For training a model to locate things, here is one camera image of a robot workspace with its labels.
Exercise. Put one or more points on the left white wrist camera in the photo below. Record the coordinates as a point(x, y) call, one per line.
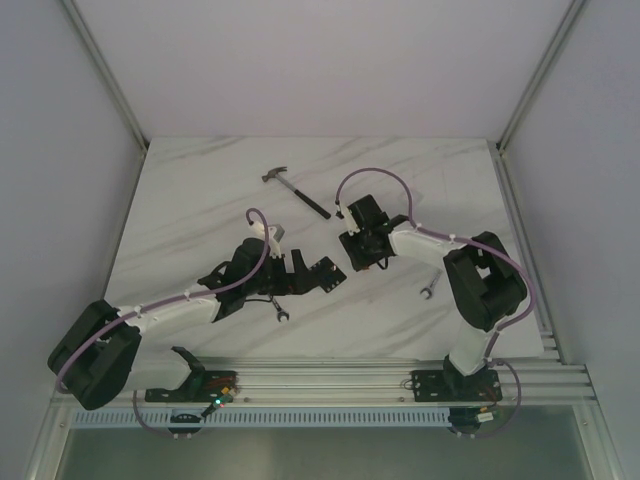
point(273, 233)

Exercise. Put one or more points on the black fuse box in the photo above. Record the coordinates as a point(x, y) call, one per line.
point(326, 275)

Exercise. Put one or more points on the black mounting plate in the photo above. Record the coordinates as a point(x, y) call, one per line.
point(440, 386)
point(203, 387)

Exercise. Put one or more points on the grey slotted cable duct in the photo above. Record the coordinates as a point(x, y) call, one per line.
point(232, 417)

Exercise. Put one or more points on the claw hammer black handle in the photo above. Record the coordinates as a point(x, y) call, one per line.
point(276, 174)

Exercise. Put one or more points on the aluminium rail base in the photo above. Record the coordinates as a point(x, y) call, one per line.
point(352, 382)

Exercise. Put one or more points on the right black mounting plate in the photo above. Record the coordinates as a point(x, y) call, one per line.
point(440, 386)

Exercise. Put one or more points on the silver wrench right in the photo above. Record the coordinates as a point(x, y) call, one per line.
point(427, 292)

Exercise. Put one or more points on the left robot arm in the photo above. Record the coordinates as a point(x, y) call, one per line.
point(111, 350)

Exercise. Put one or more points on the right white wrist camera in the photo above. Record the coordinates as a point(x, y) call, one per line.
point(344, 214)

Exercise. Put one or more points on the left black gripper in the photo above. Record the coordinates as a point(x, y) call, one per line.
point(293, 273)

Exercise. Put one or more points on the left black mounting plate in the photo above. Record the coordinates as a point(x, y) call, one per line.
point(203, 387)

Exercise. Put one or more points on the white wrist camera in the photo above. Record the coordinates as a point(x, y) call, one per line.
point(344, 214)
point(273, 233)

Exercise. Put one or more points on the silver wrench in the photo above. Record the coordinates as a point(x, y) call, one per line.
point(281, 314)
point(427, 292)

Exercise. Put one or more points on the right aluminium frame post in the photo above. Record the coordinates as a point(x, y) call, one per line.
point(542, 70)

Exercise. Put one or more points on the silver wrench centre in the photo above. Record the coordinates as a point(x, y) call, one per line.
point(281, 314)

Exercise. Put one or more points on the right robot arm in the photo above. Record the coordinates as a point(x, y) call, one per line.
point(484, 281)

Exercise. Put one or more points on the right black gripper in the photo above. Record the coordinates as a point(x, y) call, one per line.
point(357, 260)

